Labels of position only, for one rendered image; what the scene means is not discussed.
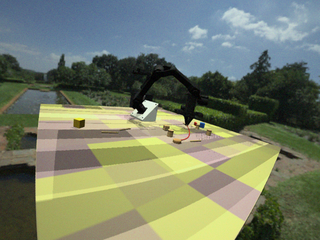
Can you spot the small yellow cube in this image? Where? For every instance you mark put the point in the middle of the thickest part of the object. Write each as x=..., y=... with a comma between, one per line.
x=79, y=122

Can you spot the wooden block with hole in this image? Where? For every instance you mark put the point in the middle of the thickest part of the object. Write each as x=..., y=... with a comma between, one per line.
x=166, y=127

